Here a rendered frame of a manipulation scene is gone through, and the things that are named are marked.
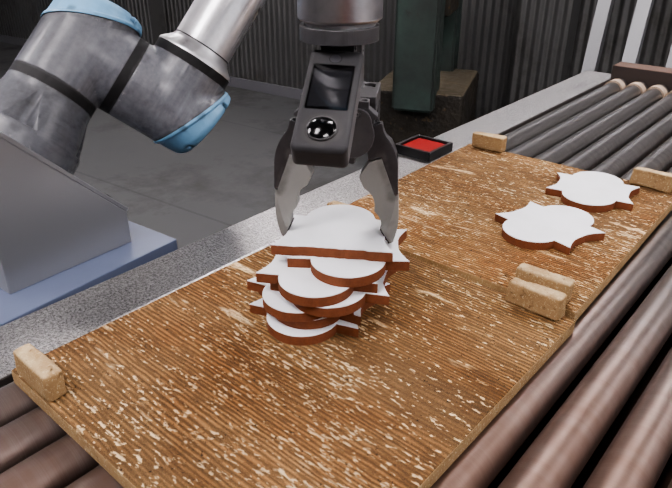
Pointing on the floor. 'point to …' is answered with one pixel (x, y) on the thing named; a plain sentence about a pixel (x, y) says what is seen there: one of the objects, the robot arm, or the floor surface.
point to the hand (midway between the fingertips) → (336, 235)
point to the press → (427, 65)
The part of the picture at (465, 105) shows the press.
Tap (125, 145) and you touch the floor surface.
